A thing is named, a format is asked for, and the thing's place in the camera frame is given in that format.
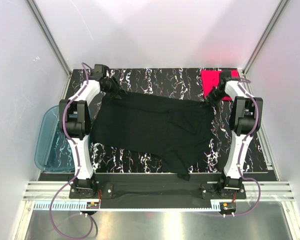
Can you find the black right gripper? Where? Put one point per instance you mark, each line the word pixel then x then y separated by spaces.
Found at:
pixel 210 102

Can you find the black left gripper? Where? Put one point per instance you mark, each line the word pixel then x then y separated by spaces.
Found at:
pixel 116 89

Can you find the black t shirt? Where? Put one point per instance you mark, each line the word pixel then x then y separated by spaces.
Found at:
pixel 178 131

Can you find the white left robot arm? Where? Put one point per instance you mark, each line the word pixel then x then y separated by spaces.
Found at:
pixel 76 124

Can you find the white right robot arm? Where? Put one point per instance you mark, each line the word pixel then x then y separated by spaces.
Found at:
pixel 244 122

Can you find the folded red t shirt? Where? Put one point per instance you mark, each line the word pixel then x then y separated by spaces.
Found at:
pixel 211 78

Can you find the blue transparent plastic bin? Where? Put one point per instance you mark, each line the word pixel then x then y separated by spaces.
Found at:
pixel 53 153

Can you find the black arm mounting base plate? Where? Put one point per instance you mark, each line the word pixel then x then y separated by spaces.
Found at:
pixel 153 177

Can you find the aluminium frame rail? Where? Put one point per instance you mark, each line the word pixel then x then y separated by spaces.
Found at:
pixel 269 190

